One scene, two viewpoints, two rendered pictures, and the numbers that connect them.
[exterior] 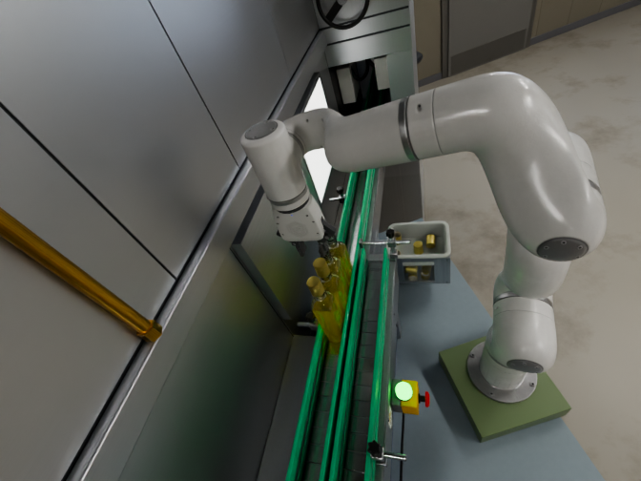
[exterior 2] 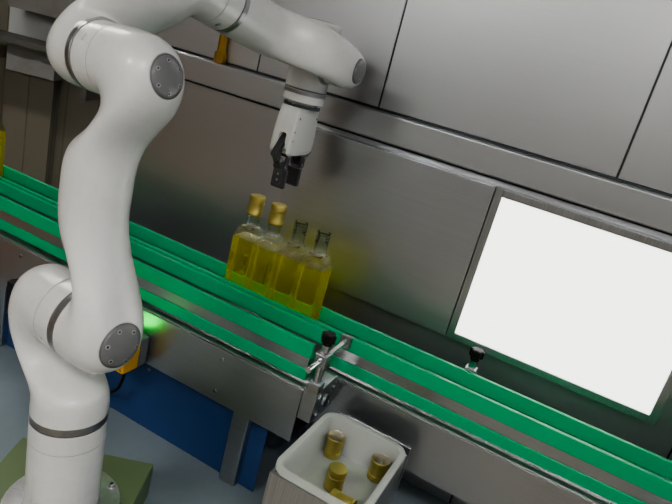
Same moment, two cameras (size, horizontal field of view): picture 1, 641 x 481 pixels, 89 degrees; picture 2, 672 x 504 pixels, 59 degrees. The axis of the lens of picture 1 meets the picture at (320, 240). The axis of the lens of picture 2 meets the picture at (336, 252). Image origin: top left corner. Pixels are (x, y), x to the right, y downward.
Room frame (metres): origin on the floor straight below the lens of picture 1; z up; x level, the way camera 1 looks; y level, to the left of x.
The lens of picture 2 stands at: (0.58, -1.21, 1.67)
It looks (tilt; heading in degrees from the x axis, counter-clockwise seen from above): 18 degrees down; 84
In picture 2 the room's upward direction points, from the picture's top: 15 degrees clockwise
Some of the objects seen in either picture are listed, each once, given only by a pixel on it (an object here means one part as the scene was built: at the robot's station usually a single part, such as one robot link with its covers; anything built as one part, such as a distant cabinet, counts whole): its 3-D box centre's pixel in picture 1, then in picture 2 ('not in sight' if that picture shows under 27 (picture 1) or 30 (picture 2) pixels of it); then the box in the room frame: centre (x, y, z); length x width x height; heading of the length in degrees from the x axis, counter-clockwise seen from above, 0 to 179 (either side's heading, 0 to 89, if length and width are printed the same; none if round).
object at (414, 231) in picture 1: (418, 245); (338, 476); (0.77, -0.34, 0.97); 0.22 x 0.17 x 0.09; 63
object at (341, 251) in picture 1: (341, 266); (307, 298); (0.66, -0.03, 1.16); 0.06 x 0.06 x 0.21; 63
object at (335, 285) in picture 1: (335, 299); (262, 278); (0.55, 0.02, 1.16); 0.06 x 0.06 x 0.21; 62
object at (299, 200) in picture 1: (287, 194); (304, 96); (0.55, 0.03, 1.56); 0.09 x 0.08 x 0.03; 62
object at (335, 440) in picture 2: not in sight; (334, 445); (0.76, -0.24, 0.96); 0.04 x 0.04 x 0.04
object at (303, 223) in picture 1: (298, 215); (297, 127); (0.55, 0.02, 1.50); 0.10 x 0.07 x 0.11; 62
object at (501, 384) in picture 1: (505, 359); (65, 461); (0.30, -0.37, 0.91); 0.19 x 0.19 x 0.18
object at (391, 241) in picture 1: (384, 243); (327, 357); (0.71, -0.20, 1.12); 0.17 x 0.03 x 0.12; 63
